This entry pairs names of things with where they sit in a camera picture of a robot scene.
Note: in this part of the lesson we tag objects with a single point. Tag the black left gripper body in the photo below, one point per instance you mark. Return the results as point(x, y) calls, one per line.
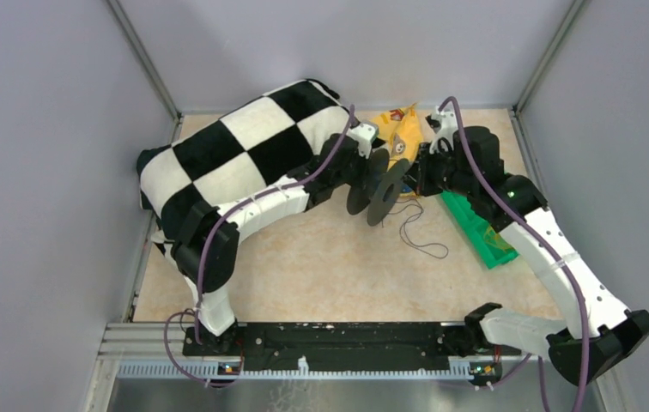
point(353, 173)

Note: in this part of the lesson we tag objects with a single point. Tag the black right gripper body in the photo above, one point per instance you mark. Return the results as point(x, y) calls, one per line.
point(438, 172)

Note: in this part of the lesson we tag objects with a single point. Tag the grey plastic cable spool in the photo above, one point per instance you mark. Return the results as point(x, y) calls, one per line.
point(377, 187)

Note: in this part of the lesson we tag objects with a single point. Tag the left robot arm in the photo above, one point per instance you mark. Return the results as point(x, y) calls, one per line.
point(297, 179)

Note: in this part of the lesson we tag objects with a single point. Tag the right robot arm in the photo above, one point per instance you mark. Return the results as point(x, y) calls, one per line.
point(596, 330)

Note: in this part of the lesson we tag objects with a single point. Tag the yellow cartoon print cloth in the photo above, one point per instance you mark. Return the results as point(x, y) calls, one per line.
point(401, 130)

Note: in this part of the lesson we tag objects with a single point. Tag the black white checkered pillow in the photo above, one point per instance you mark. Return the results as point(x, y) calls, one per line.
point(240, 153)

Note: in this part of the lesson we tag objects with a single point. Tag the green three-compartment plastic bin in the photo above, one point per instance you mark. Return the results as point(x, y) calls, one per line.
point(491, 248)

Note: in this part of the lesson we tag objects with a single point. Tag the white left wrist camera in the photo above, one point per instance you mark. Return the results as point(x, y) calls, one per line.
point(364, 134)

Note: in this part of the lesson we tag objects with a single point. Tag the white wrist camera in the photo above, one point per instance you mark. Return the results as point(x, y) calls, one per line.
point(444, 124)
point(364, 134)

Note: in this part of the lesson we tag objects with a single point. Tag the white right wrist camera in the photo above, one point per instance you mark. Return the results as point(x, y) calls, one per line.
point(444, 124)

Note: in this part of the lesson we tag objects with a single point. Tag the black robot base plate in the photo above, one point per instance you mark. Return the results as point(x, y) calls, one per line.
point(344, 347)

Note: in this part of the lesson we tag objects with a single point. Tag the aluminium front rail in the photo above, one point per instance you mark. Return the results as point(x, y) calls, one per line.
point(141, 367)

